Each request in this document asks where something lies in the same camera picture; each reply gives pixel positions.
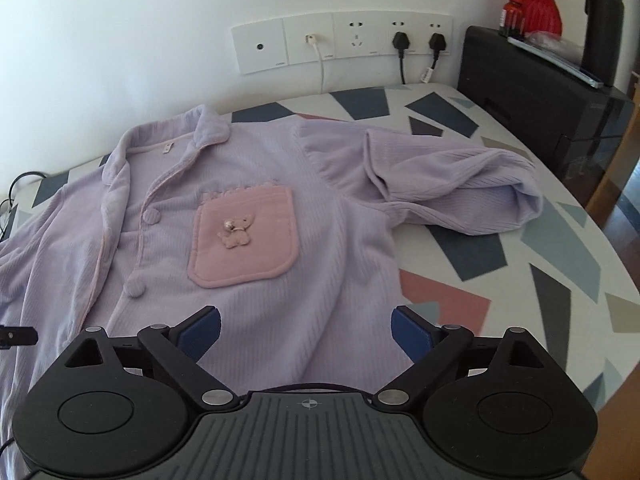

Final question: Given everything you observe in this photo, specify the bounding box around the black cable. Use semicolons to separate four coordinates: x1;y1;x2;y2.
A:
0;172;48;241

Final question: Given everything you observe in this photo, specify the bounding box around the black cabinet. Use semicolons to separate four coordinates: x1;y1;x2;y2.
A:
457;25;640;206

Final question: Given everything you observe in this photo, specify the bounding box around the white power socket plate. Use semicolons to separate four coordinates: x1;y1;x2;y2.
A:
380;11;418;57
415;14;453;56
332;11;383;60

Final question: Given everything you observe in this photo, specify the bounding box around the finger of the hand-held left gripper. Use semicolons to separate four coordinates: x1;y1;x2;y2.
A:
0;326;39;348

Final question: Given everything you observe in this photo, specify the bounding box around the white network socket plate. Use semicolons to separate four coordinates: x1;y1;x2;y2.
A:
282;12;337;66

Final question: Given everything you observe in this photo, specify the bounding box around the glossy smartphone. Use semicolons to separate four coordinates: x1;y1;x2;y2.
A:
507;35;603;88

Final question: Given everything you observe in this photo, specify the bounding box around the black thermos bottle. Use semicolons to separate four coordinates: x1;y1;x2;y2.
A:
580;0;626;86

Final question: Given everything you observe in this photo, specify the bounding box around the white network cable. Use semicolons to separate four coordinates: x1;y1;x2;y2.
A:
306;34;331;95

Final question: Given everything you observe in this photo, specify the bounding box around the clear plastic wrapper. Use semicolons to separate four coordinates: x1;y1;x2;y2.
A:
525;30;586;56

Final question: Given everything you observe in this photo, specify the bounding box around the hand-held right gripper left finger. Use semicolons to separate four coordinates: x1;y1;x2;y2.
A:
60;305;241;409

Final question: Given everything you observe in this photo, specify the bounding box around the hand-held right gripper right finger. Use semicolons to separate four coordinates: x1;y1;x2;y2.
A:
372;305;542;407

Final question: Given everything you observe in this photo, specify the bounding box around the lilac pajama top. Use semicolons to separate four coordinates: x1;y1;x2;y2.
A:
0;105;543;396

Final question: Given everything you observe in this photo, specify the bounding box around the black tagged power plug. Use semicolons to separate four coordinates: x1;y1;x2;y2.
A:
417;33;447;83

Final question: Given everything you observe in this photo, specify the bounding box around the white aerial socket plate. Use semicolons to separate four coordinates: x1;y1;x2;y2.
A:
231;17;288;76

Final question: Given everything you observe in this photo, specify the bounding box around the amber glass bottle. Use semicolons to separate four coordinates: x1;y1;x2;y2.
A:
499;0;525;38

